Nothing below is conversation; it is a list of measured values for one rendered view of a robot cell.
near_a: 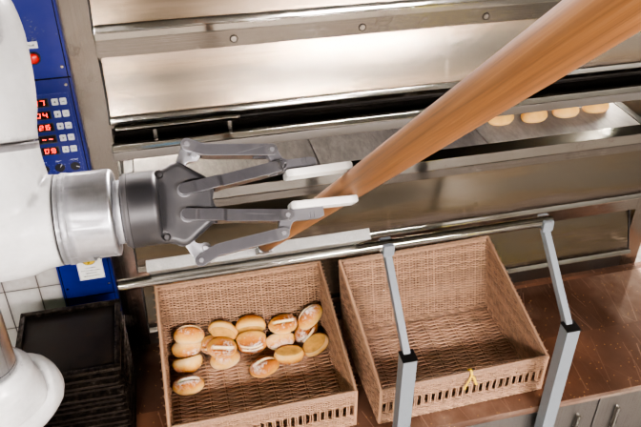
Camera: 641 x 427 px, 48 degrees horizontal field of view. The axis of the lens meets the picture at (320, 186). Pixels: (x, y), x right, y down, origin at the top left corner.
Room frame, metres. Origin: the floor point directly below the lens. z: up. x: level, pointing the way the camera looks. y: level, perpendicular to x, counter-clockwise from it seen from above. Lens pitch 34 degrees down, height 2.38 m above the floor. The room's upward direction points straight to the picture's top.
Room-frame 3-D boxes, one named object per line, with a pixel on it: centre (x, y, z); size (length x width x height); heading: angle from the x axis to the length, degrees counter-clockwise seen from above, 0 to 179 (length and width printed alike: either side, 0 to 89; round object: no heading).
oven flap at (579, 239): (1.95, -0.29, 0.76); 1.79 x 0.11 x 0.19; 103
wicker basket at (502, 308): (1.70, -0.38, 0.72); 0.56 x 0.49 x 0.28; 104
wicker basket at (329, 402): (1.56, 0.21, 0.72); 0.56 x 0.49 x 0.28; 104
